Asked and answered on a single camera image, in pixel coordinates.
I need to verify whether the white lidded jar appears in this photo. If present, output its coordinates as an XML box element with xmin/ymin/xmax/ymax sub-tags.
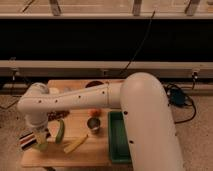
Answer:
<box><xmin>49</xmin><ymin>87</ymin><xmax>60</xmax><ymax>94</ymax></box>

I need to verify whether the bunch of red grapes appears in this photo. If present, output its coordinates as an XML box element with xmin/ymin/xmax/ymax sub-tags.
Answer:
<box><xmin>47</xmin><ymin>111</ymin><xmax>69</xmax><ymax>121</ymax></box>

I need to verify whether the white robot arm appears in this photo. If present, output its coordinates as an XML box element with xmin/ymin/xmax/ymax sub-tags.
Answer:
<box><xmin>17</xmin><ymin>72</ymin><xmax>185</xmax><ymax>171</ymax></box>

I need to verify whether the dark brown bowl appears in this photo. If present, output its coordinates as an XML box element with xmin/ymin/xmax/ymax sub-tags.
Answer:
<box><xmin>85</xmin><ymin>81</ymin><xmax>103</xmax><ymax>88</ymax></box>

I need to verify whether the yellow banana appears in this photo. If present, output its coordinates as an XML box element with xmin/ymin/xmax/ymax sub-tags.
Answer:
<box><xmin>64</xmin><ymin>135</ymin><xmax>88</xmax><ymax>154</ymax></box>

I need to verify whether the black cable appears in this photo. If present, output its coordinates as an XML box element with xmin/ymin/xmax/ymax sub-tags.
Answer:
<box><xmin>116</xmin><ymin>9</ymin><xmax>157</xmax><ymax>78</ymax></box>

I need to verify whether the green plastic tray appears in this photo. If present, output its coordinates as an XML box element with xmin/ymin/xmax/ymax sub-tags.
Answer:
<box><xmin>108</xmin><ymin>111</ymin><xmax>131</xmax><ymax>164</ymax></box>

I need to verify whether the orange peach fruit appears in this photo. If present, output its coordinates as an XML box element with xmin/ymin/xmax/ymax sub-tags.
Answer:
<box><xmin>88</xmin><ymin>109</ymin><xmax>101</xmax><ymax>117</ymax></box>

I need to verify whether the blue power box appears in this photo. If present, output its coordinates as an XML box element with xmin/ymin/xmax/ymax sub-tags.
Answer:
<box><xmin>169</xmin><ymin>90</ymin><xmax>185</xmax><ymax>106</ymax></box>

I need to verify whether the green cucumber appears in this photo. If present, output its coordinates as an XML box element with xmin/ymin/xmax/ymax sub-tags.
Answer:
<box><xmin>55</xmin><ymin>119</ymin><xmax>65</xmax><ymax>144</ymax></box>

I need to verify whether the light green plastic cup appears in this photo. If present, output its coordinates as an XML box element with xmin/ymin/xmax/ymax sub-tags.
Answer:
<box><xmin>33</xmin><ymin>142</ymin><xmax>48</xmax><ymax>152</ymax></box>

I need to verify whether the small metal cup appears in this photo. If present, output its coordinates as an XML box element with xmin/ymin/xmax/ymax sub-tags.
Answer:
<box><xmin>87</xmin><ymin>117</ymin><xmax>101</xmax><ymax>134</ymax></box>

